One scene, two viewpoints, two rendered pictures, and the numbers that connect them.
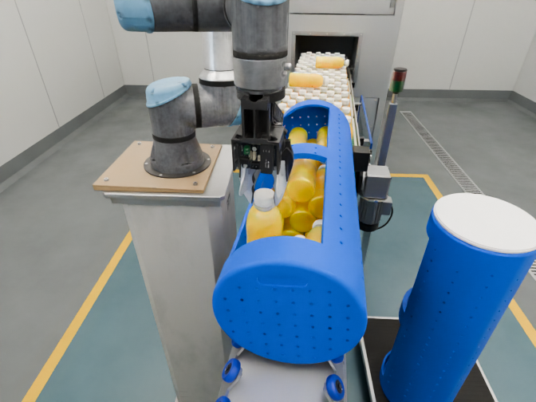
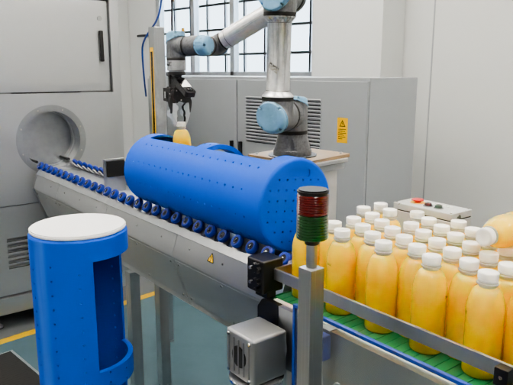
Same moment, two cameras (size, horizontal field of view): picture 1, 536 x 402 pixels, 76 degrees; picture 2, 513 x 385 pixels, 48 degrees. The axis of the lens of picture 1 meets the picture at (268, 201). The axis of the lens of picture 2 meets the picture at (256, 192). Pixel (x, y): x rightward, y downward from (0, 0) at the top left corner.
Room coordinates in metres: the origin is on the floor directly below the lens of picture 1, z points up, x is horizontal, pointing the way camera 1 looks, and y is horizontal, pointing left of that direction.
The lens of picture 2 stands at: (2.30, -1.49, 1.48)
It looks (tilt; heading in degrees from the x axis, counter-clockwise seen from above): 12 degrees down; 132
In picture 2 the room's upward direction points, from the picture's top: straight up
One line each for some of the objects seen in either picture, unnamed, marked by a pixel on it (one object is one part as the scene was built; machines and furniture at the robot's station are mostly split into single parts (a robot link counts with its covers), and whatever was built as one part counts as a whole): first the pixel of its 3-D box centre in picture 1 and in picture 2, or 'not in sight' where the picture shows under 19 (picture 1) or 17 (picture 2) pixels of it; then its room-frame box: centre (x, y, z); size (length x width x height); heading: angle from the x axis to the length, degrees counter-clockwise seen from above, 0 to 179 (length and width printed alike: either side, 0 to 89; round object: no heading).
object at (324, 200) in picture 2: (399, 75); (312, 203); (1.64, -0.61, 1.23); 0.06 x 0.06 x 0.04
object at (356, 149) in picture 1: (358, 159); (266, 274); (1.33, -0.39, 0.95); 0.10 x 0.07 x 0.10; 80
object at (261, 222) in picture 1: (264, 239); (182, 150); (0.53, 0.01, 1.17); 0.07 x 0.07 x 0.19
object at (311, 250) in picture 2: (396, 86); (312, 228); (1.64, -0.61, 1.18); 0.06 x 0.06 x 0.16
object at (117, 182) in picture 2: not in sight; (114, 175); (0.01, 0.03, 1.00); 0.10 x 0.04 x 0.15; 80
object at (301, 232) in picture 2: (396, 84); (312, 225); (1.64, -0.61, 1.18); 0.06 x 0.06 x 0.05
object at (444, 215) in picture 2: not in sight; (430, 221); (1.57, 0.06, 1.05); 0.20 x 0.10 x 0.10; 170
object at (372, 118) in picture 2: not in sight; (262, 176); (-0.48, 1.62, 0.72); 2.15 x 0.54 x 1.45; 177
